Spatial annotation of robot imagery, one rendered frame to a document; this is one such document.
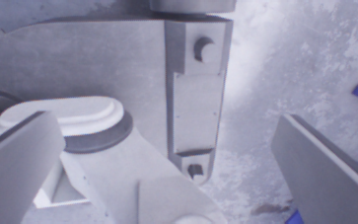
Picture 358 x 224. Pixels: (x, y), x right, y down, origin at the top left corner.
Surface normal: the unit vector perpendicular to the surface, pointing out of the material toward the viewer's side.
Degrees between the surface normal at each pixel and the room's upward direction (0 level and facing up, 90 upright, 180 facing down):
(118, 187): 90
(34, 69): 0
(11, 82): 0
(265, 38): 0
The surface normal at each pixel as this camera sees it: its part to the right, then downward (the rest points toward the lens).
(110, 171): 0.01, -0.86
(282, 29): 0.19, 0.50
